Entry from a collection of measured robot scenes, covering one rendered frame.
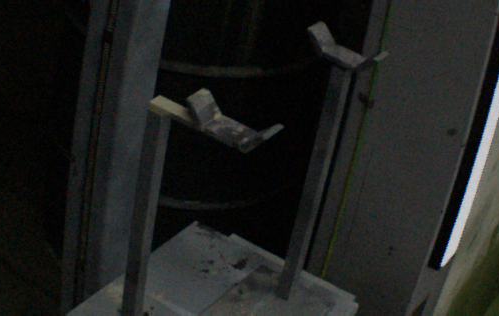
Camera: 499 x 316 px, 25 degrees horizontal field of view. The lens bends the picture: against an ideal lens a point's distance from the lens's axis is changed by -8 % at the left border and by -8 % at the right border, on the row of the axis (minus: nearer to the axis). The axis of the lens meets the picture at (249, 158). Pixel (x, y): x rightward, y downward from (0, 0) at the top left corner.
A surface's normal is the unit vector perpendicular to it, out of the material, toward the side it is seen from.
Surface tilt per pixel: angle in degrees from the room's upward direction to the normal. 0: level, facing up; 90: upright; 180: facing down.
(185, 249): 0
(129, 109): 90
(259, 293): 0
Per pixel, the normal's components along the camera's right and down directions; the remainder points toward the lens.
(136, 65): 0.83, 0.42
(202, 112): 0.71, -0.29
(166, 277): 0.18, -0.83
